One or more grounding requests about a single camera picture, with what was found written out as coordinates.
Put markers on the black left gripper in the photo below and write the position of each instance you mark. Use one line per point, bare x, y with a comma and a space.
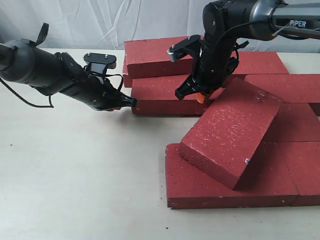
96, 92

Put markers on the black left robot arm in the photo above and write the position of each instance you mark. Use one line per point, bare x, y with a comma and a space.
23, 62

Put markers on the red brick far right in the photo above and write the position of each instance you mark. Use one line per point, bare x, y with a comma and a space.
292, 88

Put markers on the red brick under back top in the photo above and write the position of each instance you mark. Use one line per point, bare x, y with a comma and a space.
127, 81

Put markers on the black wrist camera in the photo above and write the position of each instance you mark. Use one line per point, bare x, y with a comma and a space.
190, 46
97, 64

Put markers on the red brick front base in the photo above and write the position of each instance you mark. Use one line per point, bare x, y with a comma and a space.
267, 182

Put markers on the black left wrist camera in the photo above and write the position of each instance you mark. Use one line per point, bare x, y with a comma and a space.
97, 64

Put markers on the red brick base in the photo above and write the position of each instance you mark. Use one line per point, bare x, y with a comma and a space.
294, 122
267, 182

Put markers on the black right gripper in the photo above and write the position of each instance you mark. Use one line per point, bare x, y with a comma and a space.
214, 65

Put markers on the red brick front right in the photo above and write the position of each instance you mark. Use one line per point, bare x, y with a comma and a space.
303, 162

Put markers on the white wrinkled backdrop cloth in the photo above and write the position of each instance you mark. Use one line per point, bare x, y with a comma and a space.
99, 24

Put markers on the red brick back right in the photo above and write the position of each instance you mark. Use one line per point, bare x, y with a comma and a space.
259, 63

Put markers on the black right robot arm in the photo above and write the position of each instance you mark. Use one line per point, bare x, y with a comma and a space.
228, 26

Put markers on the red brick middle right base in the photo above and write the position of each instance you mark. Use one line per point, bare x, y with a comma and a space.
294, 122

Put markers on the red brick large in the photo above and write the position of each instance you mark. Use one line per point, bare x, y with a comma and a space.
156, 98

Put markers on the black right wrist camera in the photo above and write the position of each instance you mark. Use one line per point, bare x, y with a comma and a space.
190, 46

